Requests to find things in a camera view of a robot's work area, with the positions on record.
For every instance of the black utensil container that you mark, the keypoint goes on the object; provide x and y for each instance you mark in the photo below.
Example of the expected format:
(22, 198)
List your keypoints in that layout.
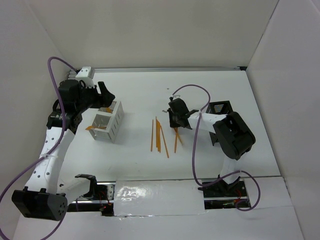
(218, 108)

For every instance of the white tape sheet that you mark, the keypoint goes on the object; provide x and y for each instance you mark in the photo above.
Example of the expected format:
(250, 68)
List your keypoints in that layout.
(157, 198)

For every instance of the orange chopstick right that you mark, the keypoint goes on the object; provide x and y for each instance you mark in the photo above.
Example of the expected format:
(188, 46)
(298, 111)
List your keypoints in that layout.
(165, 144)

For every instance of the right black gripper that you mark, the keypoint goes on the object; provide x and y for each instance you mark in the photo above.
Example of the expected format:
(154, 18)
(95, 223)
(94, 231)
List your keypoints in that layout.
(172, 123)

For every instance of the aluminium rail at back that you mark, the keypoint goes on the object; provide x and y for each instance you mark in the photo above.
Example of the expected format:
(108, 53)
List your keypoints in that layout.
(169, 69)

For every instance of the orange spoon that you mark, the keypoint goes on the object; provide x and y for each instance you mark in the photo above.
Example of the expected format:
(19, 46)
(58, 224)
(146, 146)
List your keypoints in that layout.
(106, 110)

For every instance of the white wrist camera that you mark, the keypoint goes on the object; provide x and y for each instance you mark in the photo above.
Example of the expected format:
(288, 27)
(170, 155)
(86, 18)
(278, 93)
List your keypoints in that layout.
(86, 74)
(173, 97)

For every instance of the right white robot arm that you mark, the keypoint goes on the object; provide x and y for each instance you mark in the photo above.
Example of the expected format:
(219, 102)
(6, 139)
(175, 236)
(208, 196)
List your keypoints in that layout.
(225, 127)

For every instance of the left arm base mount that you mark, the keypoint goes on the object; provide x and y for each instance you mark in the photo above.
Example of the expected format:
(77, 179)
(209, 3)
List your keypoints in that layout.
(102, 202)

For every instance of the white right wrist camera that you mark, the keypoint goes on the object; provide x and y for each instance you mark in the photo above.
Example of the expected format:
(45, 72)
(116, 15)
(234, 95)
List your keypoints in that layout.
(173, 97)

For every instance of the white utensil container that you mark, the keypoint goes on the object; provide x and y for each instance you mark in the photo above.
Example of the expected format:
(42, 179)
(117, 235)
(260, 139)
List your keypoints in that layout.
(112, 122)

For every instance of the orange chopstick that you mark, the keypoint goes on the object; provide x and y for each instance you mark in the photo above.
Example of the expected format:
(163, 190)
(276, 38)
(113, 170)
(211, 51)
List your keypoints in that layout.
(165, 144)
(152, 136)
(156, 132)

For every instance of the orange chopstick left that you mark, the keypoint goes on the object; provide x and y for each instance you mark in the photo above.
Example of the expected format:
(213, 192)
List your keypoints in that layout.
(152, 136)

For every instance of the orange chopstick middle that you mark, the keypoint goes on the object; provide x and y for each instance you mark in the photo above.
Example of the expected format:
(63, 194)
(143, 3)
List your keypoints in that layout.
(156, 132)

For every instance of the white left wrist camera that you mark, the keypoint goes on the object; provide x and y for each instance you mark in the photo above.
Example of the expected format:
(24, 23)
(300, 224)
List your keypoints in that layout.
(86, 74)

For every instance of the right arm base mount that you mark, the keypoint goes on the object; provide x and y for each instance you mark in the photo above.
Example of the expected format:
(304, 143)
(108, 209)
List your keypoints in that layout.
(225, 196)

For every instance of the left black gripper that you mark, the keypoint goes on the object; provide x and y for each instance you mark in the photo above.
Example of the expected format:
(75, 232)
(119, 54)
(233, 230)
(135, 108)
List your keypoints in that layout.
(106, 98)

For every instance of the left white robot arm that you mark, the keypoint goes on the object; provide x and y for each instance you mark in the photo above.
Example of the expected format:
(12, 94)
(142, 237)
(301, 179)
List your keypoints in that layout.
(42, 196)

